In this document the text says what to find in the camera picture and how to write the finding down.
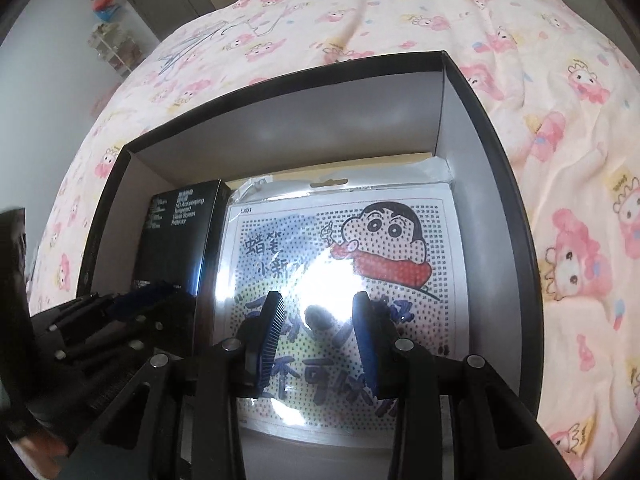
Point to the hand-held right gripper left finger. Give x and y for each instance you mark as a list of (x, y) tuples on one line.
[(267, 345)]

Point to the black screen protector box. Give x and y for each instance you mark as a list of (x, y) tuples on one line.
[(175, 240)]

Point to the white storage rack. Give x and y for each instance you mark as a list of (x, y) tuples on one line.
[(117, 50)]

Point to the phone case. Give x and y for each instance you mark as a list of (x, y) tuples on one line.
[(300, 240)]

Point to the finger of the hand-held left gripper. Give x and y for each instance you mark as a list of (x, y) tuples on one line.
[(135, 346), (135, 301)]

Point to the pink printed blanket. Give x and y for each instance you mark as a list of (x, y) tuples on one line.
[(550, 110)]

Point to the black cardboard box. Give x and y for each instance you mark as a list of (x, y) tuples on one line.
[(300, 125)]

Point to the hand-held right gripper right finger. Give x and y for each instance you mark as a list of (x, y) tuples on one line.
[(371, 350)]

